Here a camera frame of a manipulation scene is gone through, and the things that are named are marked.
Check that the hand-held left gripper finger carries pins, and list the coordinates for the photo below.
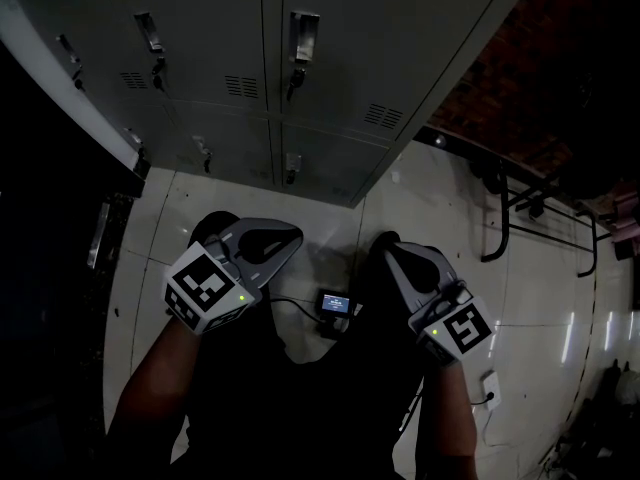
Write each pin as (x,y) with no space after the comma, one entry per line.
(252,256)
(260,238)

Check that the person's left shoe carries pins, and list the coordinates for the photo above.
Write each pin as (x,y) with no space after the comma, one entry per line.
(210,225)

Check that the small black screen device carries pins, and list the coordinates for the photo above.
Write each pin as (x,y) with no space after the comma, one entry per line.
(335,304)

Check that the white power socket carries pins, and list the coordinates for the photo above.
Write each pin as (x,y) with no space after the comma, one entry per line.
(492,385)

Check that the steel lift door frame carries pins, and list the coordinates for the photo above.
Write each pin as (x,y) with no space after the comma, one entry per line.
(97,238)

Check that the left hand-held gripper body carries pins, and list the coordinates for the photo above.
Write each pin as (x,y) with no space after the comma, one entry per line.
(200,283)

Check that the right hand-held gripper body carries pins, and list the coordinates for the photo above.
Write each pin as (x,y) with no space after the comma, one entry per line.
(465,330)

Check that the person's left forearm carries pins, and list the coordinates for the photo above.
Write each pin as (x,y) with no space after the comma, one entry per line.
(155,388)

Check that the person's right forearm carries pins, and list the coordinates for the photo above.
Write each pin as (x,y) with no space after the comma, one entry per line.
(447,418)

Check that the black metal tube rack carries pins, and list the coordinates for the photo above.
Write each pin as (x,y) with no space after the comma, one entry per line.
(505,218)

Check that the grey metal locker cabinet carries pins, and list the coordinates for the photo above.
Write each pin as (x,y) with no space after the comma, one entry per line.
(225,43)

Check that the person's shoe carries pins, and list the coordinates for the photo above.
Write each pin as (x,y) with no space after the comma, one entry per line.
(210,225)
(382,243)

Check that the person's right shoe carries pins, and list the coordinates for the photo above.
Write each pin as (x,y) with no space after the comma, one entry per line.
(382,243)

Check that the round metal floor stopper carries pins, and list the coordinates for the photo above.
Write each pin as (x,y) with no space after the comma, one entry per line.
(439,141)

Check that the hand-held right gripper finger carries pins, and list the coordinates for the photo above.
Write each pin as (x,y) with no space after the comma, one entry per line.
(414,273)
(431,273)

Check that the person's black clothing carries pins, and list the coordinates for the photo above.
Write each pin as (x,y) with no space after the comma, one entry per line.
(300,408)

